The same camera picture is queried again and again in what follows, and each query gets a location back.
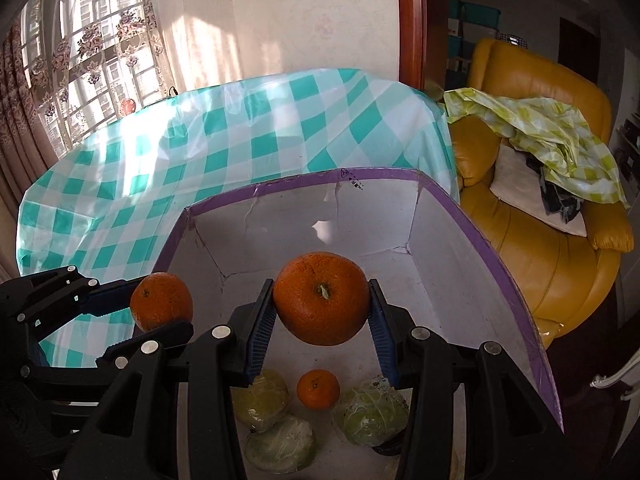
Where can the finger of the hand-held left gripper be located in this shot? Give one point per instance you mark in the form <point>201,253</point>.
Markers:
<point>167,335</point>
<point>115,297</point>

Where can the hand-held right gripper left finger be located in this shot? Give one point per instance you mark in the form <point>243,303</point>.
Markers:
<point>260,340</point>

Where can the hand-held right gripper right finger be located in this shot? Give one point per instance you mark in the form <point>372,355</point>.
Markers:
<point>382,340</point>

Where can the medium orange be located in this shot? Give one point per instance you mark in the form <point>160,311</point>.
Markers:
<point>160,302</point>

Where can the yellow fruit slice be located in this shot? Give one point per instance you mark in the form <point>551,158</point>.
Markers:
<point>260,402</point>

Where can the green fruit half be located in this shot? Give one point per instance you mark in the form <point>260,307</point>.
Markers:
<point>370,410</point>

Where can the large orange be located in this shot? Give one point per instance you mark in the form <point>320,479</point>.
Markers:
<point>320,300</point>

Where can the small orange tangerine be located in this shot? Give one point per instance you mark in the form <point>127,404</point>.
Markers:
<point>317,389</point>

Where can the purple cardboard box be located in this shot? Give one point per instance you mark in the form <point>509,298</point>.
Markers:
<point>450,270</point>

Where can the green fruit wedge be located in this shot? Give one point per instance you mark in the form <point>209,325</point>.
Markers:
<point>280,447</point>

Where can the yellow leather armchair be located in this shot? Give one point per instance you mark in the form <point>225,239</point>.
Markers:
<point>550,270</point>

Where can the small round pink fan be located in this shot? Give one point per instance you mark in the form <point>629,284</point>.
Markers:
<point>127,106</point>

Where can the white cushion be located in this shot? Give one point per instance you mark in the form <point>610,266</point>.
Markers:
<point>520,180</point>

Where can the teal checkered tablecloth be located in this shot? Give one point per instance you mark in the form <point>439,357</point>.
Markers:
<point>250,125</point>

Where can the dark cloth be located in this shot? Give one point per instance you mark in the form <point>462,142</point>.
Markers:
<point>560,200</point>

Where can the white furniture leg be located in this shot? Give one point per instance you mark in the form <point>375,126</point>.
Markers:
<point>607,381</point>

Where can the floral lace curtain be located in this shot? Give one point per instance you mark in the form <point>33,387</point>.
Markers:
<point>110,50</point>

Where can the yellow-green checkered cloth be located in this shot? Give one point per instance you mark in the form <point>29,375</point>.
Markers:
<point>550,120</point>

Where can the window with grille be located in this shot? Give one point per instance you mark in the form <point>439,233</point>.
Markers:
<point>90,5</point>

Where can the white shelf unit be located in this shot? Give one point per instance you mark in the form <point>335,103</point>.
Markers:
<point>627,145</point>

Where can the stack of storage boxes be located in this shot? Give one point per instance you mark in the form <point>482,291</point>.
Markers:
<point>470,25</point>

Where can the checkered bag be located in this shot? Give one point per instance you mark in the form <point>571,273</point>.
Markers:
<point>515,40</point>

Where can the dark wooden door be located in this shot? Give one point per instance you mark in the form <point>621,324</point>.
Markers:
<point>577,42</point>

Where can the red wooden door frame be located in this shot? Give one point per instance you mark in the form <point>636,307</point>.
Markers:
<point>415,20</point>

